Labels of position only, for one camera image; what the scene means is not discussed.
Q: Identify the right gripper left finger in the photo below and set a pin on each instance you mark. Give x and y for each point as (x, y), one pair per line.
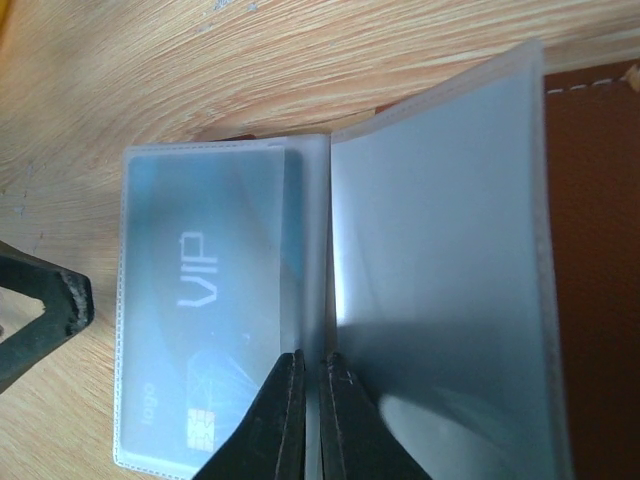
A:
(270, 441)

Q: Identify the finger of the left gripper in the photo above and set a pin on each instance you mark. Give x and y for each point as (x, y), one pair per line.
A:
(68, 308)

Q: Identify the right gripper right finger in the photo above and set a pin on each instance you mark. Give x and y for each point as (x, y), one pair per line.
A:
(355, 441)

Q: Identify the brown leather card holder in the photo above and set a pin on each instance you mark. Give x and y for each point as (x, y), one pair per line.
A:
(419, 247)

